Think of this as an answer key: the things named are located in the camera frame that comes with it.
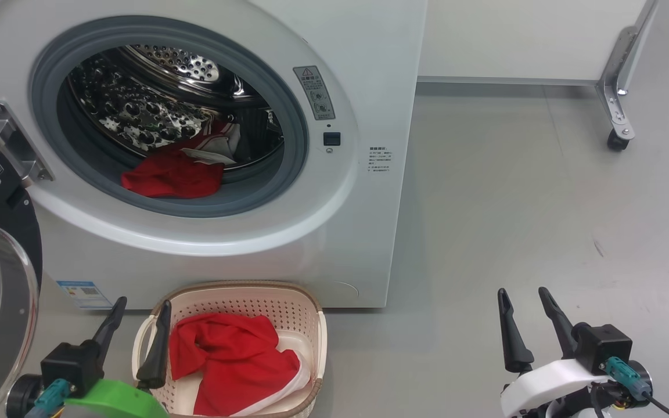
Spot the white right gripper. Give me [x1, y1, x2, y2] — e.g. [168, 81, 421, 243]
[497, 287, 611, 418]

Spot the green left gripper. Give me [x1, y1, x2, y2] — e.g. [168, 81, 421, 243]
[64, 296, 172, 418]

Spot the red garment with white hem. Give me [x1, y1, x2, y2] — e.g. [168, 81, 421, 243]
[169, 313, 313, 417]

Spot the red garment with striped collar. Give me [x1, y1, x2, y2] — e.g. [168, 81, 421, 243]
[121, 121, 242, 200]

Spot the cream perforated laundry basket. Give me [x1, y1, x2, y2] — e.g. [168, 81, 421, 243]
[131, 281, 328, 418]

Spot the white washing machine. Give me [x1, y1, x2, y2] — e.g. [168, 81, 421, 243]
[0, 0, 428, 309]

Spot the metal door hinge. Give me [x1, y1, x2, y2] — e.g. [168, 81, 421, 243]
[0, 100, 55, 185]

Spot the grey rubber door gasket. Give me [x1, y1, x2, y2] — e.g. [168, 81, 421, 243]
[28, 16, 310, 219]

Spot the blue energy label sticker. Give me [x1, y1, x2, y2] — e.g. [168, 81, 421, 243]
[56, 280, 113, 310]

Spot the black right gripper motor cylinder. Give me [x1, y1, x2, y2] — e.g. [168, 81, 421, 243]
[613, 360, 654, 410]

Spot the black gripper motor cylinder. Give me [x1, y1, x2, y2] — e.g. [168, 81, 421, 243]
[613, 360, 654, 410]
[6, 374, 45, 418]

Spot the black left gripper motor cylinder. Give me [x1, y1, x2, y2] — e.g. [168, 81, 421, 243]
[6, 374, 45, 418]

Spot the stainless steel washer drum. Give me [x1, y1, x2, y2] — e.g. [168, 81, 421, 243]
[67, 44, 285, 172]

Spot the small printed text label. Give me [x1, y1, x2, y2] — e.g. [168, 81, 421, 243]
[368, 146, 393, 174]

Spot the grey metal caster leg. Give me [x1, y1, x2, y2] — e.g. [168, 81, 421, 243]
[595, 0, 660, 153]

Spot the white partition panel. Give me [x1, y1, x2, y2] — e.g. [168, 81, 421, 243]
[418, 0, 649, 87]

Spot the grey warning sticker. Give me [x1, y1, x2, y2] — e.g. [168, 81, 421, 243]
[293, 65, 336, 121]

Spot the right camera cable teal connector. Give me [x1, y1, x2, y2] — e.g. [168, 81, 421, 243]
[605, 355, 669, 418]

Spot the camera cable teal connector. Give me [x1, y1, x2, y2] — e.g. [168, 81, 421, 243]
[605, 355, 669, 418]
[24, 379, 77, 418]

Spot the left camera cable teal connector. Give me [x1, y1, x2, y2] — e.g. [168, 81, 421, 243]
[24, 379, 77, 418]

